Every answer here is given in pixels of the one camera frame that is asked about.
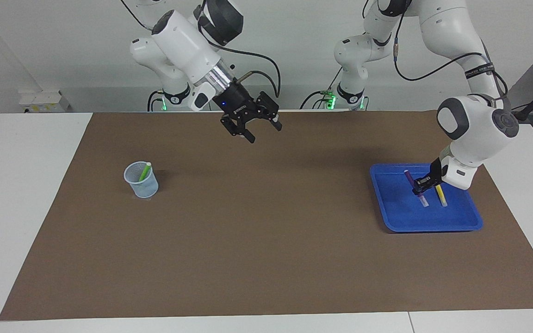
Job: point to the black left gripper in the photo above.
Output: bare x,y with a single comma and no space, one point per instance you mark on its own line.
435,173

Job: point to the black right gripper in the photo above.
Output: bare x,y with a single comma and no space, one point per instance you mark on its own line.
236,102

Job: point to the white wall socket box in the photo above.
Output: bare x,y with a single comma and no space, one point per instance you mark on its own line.
44,101

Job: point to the yellow marker pen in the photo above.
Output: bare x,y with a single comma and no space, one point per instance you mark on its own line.
441,196

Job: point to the translucent pale blue cup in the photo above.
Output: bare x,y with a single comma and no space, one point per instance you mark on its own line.
144,188

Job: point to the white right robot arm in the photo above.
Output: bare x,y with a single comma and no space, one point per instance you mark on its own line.
183,41

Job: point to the blue plastic tray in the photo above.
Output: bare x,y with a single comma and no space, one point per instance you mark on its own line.
405,217

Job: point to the purple marker pen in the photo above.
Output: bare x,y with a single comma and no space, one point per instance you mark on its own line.
407,175

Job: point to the green marker pen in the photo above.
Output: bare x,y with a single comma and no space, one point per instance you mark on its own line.
145,171

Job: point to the brown table mat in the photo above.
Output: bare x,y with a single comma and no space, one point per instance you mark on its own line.
266,259

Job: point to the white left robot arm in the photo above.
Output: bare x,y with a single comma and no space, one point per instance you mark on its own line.
479,134

